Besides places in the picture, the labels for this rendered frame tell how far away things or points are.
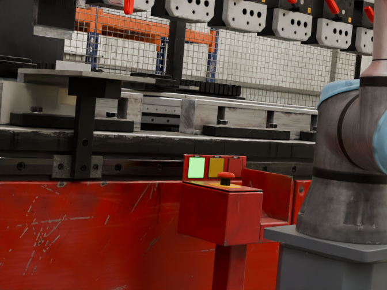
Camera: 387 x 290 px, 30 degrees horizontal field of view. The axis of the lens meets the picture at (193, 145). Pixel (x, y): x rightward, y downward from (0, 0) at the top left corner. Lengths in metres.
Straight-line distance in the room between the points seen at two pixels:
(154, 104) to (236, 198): 0.70
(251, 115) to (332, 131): 1.04
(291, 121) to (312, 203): 1.14
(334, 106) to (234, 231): 0.56
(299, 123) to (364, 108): 1.28
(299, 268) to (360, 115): 0.25
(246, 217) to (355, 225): 0.55
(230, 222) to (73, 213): 0.34
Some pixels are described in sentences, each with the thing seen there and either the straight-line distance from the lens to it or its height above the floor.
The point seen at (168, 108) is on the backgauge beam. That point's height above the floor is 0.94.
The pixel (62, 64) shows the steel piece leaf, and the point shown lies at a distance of 1.58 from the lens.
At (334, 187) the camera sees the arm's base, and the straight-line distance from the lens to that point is 1.07.
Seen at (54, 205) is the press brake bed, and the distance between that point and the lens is 1.57.
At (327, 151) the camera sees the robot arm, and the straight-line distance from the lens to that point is 1.07.
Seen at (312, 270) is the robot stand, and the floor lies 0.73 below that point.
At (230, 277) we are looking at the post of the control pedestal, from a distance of 1.65.
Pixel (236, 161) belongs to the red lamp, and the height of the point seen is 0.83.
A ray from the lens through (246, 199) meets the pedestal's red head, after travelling 1.56.
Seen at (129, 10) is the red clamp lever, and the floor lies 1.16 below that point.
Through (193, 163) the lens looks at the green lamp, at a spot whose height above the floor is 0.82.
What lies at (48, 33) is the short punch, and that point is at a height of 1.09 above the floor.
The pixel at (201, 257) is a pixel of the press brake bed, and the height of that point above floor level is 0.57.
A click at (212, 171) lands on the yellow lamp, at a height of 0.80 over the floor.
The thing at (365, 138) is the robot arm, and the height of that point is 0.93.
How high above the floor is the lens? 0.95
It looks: 3 degrees down
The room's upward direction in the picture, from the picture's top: 5 degrees clockwise
